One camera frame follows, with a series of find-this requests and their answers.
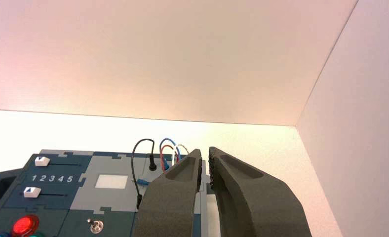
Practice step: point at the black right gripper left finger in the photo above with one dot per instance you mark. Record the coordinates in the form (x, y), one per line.
(171, 206)

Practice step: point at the blue grey task board box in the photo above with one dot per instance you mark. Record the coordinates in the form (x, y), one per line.
(83, 199)

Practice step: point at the blue round push button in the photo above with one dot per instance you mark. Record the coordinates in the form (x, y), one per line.
(1, 235)

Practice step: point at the white rectangular display window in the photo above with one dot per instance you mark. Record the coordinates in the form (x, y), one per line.
(111, 182)

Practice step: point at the small blue banana plug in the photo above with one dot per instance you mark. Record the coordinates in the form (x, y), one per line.
(143, 182)

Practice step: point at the metal toggle switch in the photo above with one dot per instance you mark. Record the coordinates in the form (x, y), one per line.
(95, 226)

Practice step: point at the white slider knob up arrow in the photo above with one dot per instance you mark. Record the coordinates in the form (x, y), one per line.
(32, 192)

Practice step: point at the white slider knob down arrow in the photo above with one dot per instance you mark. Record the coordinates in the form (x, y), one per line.
(42, 161)

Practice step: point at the red round push button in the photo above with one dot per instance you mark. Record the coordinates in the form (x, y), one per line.
(25, 226)

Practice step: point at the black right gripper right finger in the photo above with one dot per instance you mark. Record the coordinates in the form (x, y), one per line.
(256, 209)

